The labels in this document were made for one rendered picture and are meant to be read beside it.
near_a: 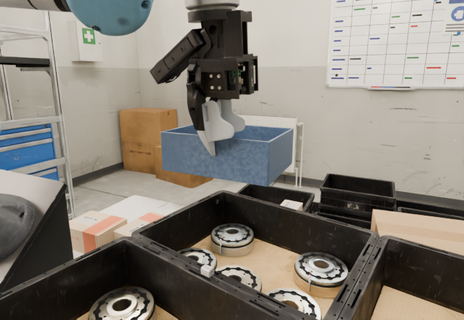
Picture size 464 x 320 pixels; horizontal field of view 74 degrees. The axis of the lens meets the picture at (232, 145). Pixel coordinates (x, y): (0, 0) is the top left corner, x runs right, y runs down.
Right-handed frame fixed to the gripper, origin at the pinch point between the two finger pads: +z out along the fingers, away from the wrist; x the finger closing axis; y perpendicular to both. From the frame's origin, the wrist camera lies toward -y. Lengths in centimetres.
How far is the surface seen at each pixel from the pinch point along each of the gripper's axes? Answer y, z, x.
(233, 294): 8.3, 17.7, -10.5
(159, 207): -54, 48, 43
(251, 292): 10.5, 17.9, -8.9
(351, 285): 23.0, 18.8, -0.9
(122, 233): -41, 36, 13
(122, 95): -286, 45, 249
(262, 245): 1.4, 31.2, 17.3
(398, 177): 41, 122, 280
